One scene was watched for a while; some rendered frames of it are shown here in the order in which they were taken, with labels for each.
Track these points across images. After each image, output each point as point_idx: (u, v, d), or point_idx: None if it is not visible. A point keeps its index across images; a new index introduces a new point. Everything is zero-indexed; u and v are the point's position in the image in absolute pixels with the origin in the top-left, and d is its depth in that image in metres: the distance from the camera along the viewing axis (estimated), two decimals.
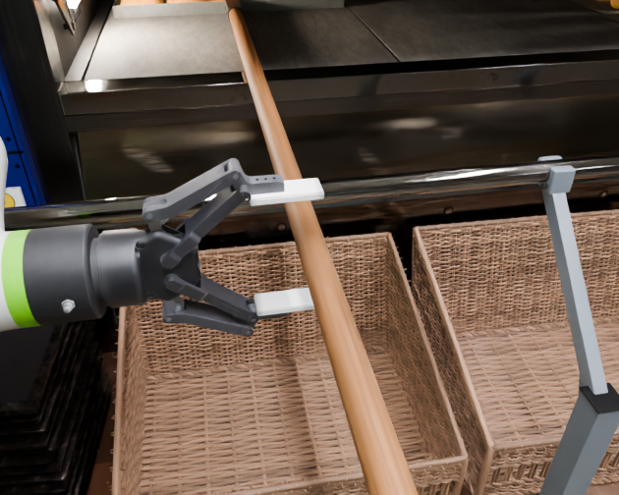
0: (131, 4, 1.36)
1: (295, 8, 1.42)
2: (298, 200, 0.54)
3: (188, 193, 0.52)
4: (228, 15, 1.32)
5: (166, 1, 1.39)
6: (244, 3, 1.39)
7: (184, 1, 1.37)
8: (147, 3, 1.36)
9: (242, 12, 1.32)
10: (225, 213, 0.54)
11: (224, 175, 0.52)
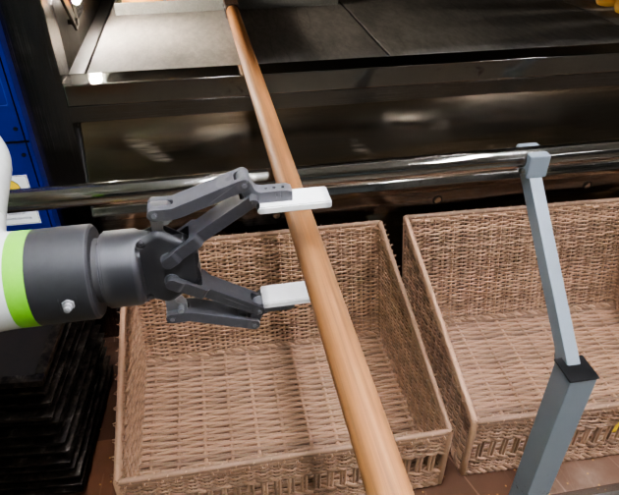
0: (132, 1, 1.41)
1: (290, 5, 1.47)
2: (306, 208, 0.55)
3: (195, 197, 0.53)
4: (225, 12, 1.36)
5: None
6: (241, 0, 1.44)
7: None
8: (147, 0, 1.41)
9: (239, 9, 1.37)
10: (231, 219, 0.54)
11: (234, 183, 0.52)
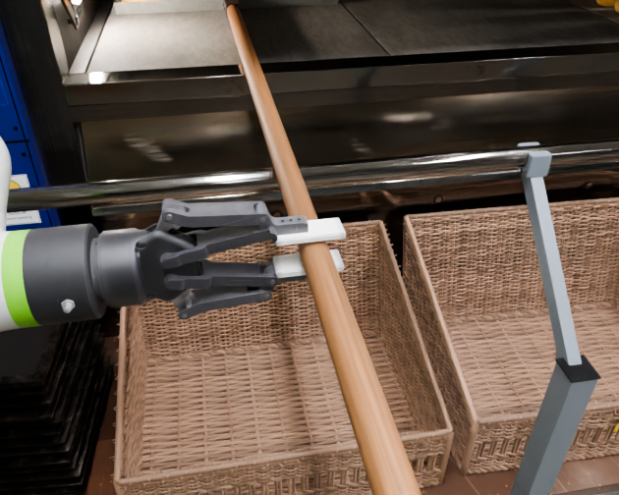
0: (132, 1, 1.40)
1: (290, 5, 1.47)
2: (320, 241, 0.57)
3: (214, 214, 0.54)
4: (225, 11, 1.36)
5: None
6: (241, 0, 1.44)
7: None
8: (147, 0, 1.41)
9: (239, 8, 1.37)
10: (244, 244, 0.56)
11: (254, 214, 0.54)
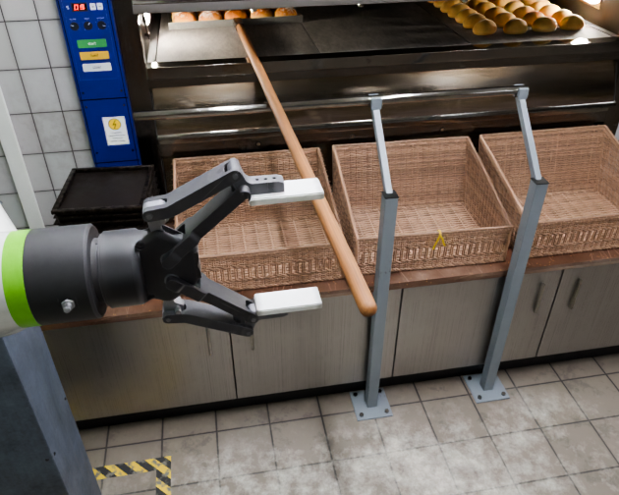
0: (179, 21, 2.35)
1: (273, 23, 2.42)
2: (298, 200, 0.54)
3: (188, 193, 0.52)
4: (235, 27, 2.31)
5: (198, 19, 2.38)
6: (244, 20, 2.38)
7: (209, 19, 2.36)
8: (188, 21, 2.35)
9: (244, 26, 2.31)
10: (225, 213, 0.54)
11: (224, 175, 0.52)
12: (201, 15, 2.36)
